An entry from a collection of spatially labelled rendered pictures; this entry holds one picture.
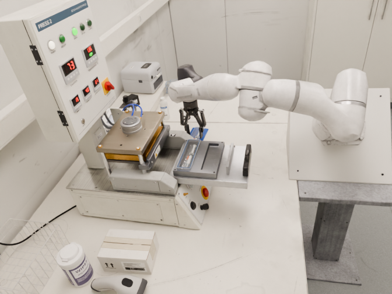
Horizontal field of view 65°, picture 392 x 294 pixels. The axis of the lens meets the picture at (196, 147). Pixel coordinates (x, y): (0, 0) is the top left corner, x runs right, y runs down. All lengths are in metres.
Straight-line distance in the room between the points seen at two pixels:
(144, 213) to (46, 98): 0.56
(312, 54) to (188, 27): 1.35
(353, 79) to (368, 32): 2.09
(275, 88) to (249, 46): 2.55
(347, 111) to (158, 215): 0.78
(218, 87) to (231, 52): 2.49
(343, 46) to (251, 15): 0.97
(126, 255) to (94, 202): 0.31
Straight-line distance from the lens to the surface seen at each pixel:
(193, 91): 1.27
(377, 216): 2.47
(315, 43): 3.19
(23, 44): 1.06
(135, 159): 1.18
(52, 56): 1.07
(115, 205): 1.30
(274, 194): 1.39
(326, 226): 1.87
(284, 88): 1.07
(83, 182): 1.34
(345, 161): 1.51
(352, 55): 3.29
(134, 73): 2.19
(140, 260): 1.13
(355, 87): 1.16
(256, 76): 1.13
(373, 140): 1.55
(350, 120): 1.13
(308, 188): 1.44
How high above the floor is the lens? 1.74
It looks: 36 degrees down
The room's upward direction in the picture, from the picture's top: 7 degrees counter-clockwise
